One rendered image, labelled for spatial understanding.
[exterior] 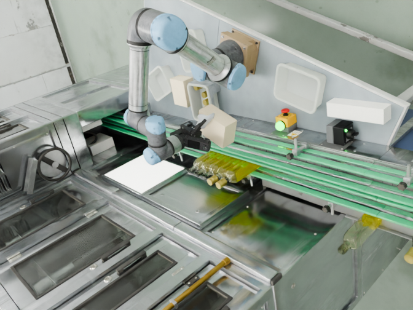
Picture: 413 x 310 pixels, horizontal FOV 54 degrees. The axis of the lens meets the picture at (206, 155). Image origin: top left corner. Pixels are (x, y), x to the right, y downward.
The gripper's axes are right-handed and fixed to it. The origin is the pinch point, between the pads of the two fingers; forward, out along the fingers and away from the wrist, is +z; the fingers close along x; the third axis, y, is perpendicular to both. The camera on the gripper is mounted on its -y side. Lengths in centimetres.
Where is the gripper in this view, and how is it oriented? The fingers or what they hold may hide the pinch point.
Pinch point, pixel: (214, 127)
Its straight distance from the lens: 181.7
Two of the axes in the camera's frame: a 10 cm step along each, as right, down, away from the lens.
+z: 7.2, -4.2, 5.5
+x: -0.7, 7.5, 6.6
